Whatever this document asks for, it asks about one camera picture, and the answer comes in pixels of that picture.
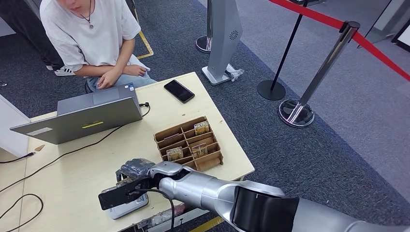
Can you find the person's right hand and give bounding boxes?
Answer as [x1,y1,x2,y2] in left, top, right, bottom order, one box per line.
[123,64,148,77]

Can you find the person's left hand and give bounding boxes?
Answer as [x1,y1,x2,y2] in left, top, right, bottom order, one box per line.
[96,68,123,90]

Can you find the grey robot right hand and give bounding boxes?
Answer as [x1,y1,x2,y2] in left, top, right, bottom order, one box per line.
[115,158,156,189]

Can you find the patterned hotel room key card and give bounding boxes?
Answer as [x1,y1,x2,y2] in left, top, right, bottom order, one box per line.
[193,121,210,136]
[166,146,184,162]
[191,143,208,160]

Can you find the grey card reader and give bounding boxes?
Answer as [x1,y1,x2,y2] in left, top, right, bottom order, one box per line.
[107,192,150,220]

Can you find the standing person in dark trousers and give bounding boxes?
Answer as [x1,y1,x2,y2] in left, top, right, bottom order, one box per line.
[0,0,76,77]

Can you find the black smartphone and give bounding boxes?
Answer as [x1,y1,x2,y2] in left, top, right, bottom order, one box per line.
[163,79,195,104]

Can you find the grey laptop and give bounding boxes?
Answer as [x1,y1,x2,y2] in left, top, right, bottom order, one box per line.
[9,82,144,145]

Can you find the pink plastic wrapped bundle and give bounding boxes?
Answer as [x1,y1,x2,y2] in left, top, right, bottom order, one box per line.
[150,204,187,227]

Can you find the chrome stanchion with round base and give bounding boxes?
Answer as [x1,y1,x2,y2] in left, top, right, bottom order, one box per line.
[195,0,214,54]

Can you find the grey kiosk stand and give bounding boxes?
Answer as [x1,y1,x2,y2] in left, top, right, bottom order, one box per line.
[202,0,243,86]

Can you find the crumpled clear plastic bag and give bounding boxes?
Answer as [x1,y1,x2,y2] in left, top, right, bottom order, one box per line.
[225,63,245,82]

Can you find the white cabinet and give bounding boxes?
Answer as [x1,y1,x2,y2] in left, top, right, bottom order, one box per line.
[0,94,32,158]

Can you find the red barrier belt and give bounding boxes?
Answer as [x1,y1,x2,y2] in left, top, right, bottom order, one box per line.
[269,0,410,82]

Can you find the grey partition panel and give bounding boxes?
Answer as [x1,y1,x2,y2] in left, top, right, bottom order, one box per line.
[357,0,410,49]

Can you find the black framed white board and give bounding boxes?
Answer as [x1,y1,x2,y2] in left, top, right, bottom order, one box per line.
[391,19,410,54]

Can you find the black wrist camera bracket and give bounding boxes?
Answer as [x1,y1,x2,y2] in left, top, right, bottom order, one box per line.
[98,183,153,211]

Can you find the black cord pendant necklace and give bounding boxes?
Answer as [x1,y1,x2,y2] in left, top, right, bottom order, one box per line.
[78,0,94,29]

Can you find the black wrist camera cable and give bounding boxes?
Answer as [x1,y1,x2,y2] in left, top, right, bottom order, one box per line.
[127,188,176,231]

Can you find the white shelf rail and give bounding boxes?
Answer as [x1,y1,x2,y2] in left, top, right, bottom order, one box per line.
[147,208,210,232]

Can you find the black laptop power cable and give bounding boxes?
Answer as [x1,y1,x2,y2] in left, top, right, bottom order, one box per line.
[0,101,151,194]

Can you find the black looped cable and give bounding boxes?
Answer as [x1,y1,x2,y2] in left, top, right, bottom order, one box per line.
[0,193,44,232]

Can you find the black cable with plug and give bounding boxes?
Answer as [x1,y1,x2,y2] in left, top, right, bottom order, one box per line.
[0,152,35,164]

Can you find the black stanchion post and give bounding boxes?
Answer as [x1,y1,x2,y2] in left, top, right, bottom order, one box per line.
[257,0,309,101]

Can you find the chrome stanchion post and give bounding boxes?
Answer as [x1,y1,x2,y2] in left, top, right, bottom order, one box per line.
[278,21,360,129]

